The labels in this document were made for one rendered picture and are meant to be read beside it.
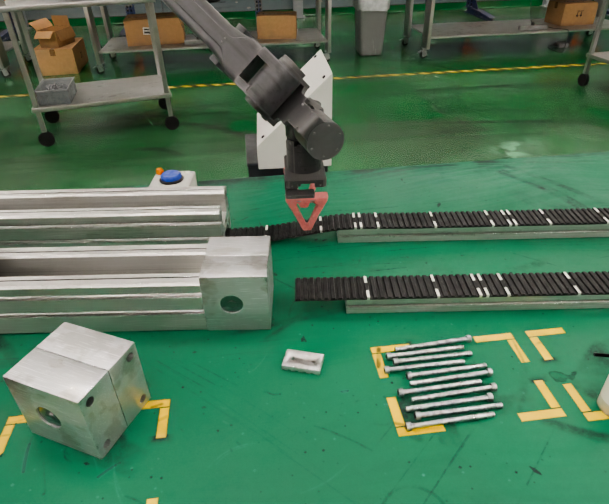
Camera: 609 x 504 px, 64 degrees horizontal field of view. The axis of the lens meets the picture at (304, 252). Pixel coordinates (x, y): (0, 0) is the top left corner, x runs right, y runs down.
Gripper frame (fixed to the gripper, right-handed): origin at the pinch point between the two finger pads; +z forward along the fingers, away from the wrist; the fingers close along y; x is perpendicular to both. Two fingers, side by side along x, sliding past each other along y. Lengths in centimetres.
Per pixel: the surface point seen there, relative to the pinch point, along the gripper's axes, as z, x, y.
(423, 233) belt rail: 3.9, 20.9, 2.3
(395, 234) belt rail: 4.0, 15.9, 2.0
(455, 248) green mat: 5.1, 25.8, 5.8
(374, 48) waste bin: 81, 103, -477
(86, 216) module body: -3.4, -36.3, 2.7
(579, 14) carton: 57, 326, -487
